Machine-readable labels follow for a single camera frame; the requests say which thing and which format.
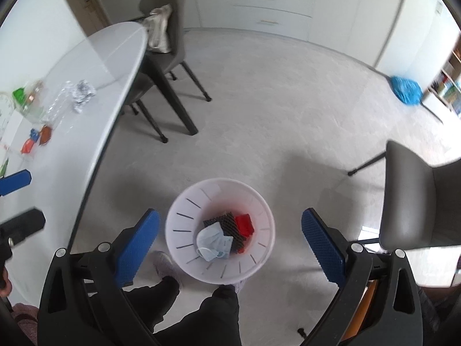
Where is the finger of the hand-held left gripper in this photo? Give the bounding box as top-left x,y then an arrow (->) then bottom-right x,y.
0,169 -> 32,196
0,207 -> 46,246

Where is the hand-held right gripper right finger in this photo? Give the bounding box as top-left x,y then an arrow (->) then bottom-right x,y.
302,208 -> 423,346

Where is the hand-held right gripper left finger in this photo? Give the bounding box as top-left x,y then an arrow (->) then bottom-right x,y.
38,208 -> 160,346

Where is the white plastic waste basket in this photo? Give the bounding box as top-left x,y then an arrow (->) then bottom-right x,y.
166,178 -> 276,285

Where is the blue face mask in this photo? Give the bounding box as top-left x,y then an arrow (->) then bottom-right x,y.
196,222 -> 235,262

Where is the red packet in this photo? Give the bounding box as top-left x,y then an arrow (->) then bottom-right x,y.
235,214 -> 255,238

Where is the black foam net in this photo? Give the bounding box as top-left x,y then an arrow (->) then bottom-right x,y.
203,211 -> 253,255

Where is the silver foil wrapper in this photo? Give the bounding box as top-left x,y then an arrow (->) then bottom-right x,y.
72,80 -> 97,114

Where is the person's left shoe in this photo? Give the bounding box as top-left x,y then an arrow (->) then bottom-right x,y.
153,251 -> 183,289

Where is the person's left leg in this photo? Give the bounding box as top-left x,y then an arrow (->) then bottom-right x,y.
122,276 -> 181,334

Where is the person's leg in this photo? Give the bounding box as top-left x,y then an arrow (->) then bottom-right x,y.
122,276 -> 181,334
153,285 -> 242,346

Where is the orange object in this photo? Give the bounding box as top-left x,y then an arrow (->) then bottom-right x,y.
341,279 -> 379,342

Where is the grey dining chair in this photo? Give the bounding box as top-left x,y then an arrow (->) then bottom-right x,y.
347,140 -> 461,253

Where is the person's right leg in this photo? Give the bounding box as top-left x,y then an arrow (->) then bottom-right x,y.
153,285 -> 242,346

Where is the black table leg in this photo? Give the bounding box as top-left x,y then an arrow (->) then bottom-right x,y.
143,53 -> 199,135

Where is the blue plastic bag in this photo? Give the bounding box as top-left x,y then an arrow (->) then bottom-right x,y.
391,76 -> 424,106

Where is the beige cloth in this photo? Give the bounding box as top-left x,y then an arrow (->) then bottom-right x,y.
142,4 -> 173,53

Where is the open bookshelf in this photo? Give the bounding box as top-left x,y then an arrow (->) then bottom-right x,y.
428,38 -> 461,118

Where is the grey chair with cloth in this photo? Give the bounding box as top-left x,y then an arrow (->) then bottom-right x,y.
139,0 -> 213,102

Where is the white drawer cabinet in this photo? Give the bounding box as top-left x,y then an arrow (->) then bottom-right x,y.
187,0 -> 361,42

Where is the round white wall clock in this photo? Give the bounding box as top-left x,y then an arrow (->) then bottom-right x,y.
0,93 -> 14,141

